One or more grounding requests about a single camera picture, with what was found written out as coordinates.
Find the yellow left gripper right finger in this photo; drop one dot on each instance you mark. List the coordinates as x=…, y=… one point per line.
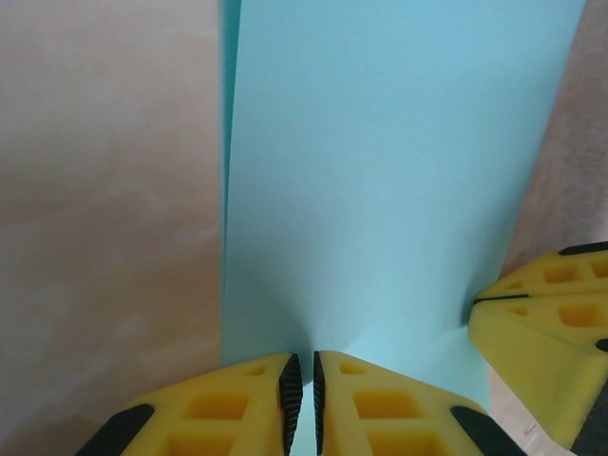
x=394, y=418

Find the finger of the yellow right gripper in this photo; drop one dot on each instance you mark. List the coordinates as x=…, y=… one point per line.
x=532, y=361
x=560, y=275

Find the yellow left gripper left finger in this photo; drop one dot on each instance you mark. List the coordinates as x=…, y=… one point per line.
x=214, y=418

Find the light blue cloth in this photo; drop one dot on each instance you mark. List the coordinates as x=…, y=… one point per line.
x=380, y=166

